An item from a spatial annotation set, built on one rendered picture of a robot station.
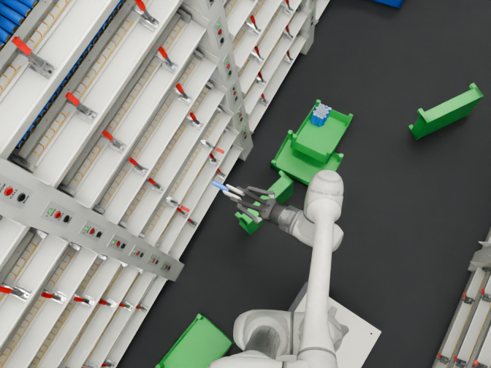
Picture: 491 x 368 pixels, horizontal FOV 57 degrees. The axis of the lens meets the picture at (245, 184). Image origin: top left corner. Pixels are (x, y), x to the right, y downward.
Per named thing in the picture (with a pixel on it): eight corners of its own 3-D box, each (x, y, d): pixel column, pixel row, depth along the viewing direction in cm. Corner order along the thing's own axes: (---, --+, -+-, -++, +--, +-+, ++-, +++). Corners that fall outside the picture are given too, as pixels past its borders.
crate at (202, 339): (202, 313, 213) (198, 312, 206) (234, 342, 208) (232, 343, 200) (159, 366, 208) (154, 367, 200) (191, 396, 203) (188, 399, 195)
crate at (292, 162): (342, 160, 229) (344, 154, 222) (324, 193, 225) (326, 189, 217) (289, 135, 236) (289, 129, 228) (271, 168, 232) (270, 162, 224)
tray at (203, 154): (229, 118, 189) (234, 112, 180) (153, 246, 176) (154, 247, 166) (188, 92, 186) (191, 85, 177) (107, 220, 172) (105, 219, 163)
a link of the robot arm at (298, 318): (340, 358, 173) (346, 360, 152) (293, 355, 175) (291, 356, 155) (340, 315, 178) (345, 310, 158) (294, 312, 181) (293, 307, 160)
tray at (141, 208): (223, 96, 171) (230, 85, 157) (136, 236, 157) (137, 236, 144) (176, 66, 168) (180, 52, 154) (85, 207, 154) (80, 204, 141)
